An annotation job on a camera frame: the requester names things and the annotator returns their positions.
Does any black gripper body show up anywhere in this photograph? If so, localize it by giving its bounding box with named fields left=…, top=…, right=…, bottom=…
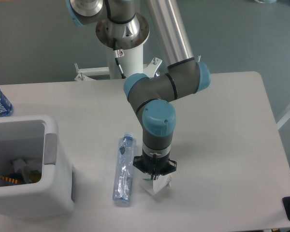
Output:
left=142, top=153, right=170, bottom=174

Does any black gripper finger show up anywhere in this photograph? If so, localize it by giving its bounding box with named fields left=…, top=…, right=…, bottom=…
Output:
left=154, top=158, right=177, bottom=180
left=133, top=156, right=152, bottom=180

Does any white paper wrapper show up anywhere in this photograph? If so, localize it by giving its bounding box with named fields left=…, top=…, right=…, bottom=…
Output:
left=139, top=174, right=172, bottom=195

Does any crushed clear plastic bottle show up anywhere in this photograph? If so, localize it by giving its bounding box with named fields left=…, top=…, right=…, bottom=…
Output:
left=113, top=132, right=136, bottom=207

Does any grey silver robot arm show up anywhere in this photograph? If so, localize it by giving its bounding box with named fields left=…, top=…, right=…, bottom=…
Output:
left=66, top=0, right=211, bottom=179

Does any white plastic trash can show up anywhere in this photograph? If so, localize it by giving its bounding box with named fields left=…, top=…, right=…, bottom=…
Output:
left=0, top=115, right=75, bottom=218

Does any trash inside the can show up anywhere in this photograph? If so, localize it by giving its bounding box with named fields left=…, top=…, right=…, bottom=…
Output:
left=0, top=158, right=43, bottom=187

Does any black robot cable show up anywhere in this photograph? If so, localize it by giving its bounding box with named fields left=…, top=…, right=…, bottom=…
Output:
left=112, top=38, right=127, bottom=79

